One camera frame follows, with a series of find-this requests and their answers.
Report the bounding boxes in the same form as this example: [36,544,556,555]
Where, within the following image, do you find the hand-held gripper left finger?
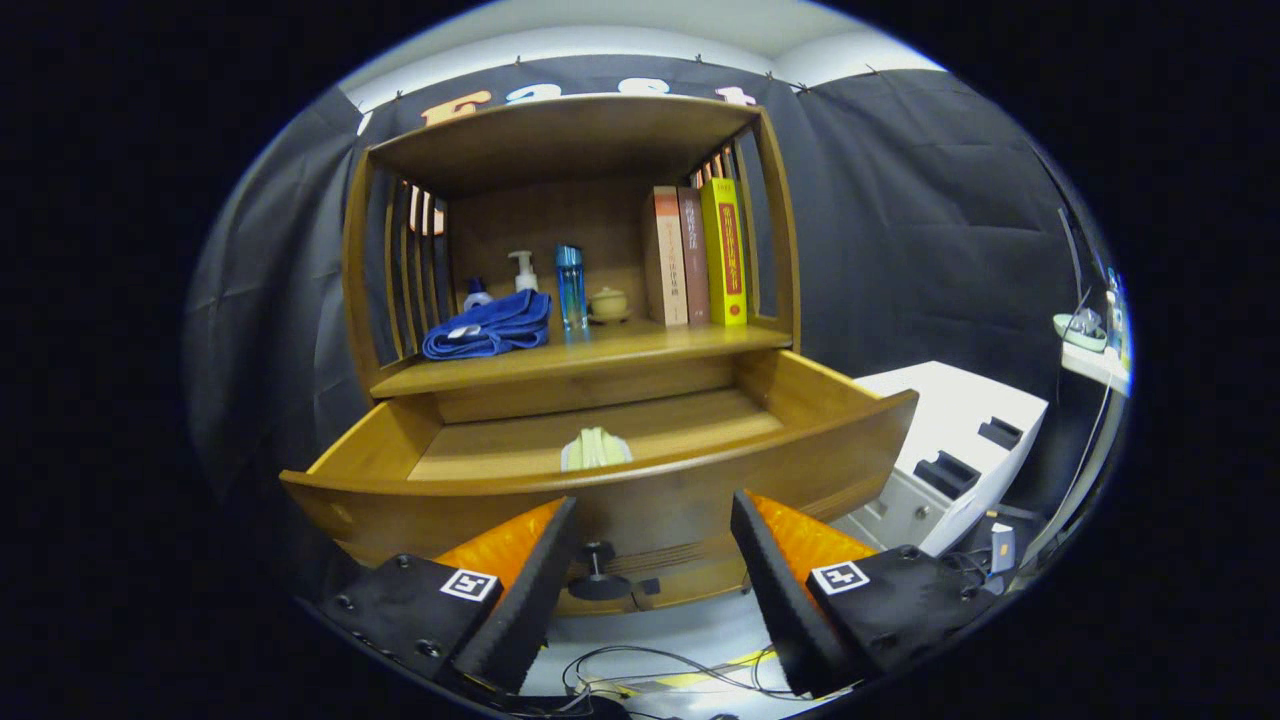
[318,496,582,696]

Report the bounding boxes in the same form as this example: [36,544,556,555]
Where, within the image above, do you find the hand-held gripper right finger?
[730,488,1001,698]

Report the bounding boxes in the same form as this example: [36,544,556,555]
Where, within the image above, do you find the black drawer knob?
[567,540,635,603]

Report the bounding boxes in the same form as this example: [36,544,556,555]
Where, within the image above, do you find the wooden drawer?
[278,348,921,616]

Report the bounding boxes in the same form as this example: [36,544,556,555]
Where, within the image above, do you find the green handled sponge brush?
[560,427,634,473]

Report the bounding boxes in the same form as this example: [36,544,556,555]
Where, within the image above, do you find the wooden countertop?
[370,320,794,399]

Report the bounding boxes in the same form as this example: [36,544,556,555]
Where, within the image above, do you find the wooden cabinet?
[340,93,803,426]

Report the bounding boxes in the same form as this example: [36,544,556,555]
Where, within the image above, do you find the yellow black floor tape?
[590,650,777,693]

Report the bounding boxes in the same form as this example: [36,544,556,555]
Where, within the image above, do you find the white box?
[830,360,1049,557]

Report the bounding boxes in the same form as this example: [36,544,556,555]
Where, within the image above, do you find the blue folded towel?
[422,290,553,361]

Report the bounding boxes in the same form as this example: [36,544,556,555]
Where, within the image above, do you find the tall blue glass bottle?
[555,245,589,334]

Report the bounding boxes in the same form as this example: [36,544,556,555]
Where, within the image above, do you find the yellow book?
[700,178,749,327]

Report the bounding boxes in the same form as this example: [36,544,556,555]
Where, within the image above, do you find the brown book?
[678,187,711,324]

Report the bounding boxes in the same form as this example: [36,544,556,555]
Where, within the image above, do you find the beige book orange spine top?
[643,186,689,327]

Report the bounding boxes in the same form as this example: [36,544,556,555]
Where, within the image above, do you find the row of metal clips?
[392,52,877,103]

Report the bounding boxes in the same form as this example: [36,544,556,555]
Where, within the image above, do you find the black cable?
[560,645,801,701]

